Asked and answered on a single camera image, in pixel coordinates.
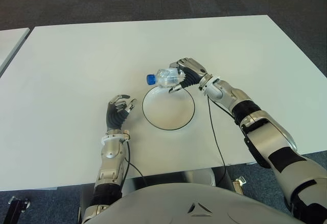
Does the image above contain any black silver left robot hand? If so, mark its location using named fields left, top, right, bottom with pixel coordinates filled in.
left=105, top=94, right=138, bottom=130

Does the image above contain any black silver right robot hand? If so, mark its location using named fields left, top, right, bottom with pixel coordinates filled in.
left=168, top=58, right=213, bottom=94

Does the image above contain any clear water bottle blue cap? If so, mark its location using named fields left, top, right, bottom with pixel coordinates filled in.
left=146, top=67, right=186, bottom=88

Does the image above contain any white plate with black rim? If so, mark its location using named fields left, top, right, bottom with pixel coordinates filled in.
left=142, top=85, right=196, bottom=131

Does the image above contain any white robot waist housing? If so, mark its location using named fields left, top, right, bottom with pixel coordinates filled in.
left=178, top=168, right=215, bottom=186

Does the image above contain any grey robot torso shell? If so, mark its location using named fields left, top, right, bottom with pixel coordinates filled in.
left=86, top=183, right=307, bottom=224

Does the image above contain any white neighbouring table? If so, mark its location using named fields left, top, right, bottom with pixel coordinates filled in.
left=0, top=27, right=31, bottom=78

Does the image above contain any black metal stand foot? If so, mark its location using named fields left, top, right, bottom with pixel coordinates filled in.
left=0, top=196, right=31, bottom=224

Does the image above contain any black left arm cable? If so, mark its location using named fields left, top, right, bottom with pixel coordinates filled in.
left=122, top=141, right=149, bottom=186

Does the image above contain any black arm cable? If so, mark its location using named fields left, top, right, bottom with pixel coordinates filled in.
left=206, top=97, right=228, bottom=184
left=122, top=141, right=149, bottom=186

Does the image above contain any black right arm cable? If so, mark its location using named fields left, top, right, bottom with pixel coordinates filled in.
left=206, top=97, right=228, bottom=184

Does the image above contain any small metal bracket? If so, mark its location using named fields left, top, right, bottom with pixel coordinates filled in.
left=232, top=176, right=246, bottom=194

